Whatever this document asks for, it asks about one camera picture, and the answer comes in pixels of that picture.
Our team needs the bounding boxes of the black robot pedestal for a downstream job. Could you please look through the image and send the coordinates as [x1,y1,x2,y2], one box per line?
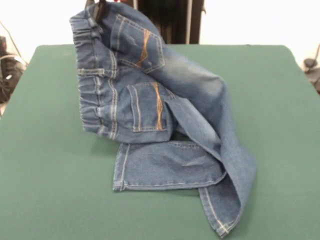
[134,0,207,45]

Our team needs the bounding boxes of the blue denim jeans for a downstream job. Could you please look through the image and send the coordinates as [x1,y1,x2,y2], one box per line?
[69,0,258,238]

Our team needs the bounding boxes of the grey office chair base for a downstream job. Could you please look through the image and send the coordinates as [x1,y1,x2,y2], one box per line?
[303,57,320,95]

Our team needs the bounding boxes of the dark green table cloth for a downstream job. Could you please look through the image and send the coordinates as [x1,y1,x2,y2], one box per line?
[0,44,320,240]

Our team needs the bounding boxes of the black equipment pile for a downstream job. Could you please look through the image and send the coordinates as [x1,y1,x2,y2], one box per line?
[0,36,29,104]

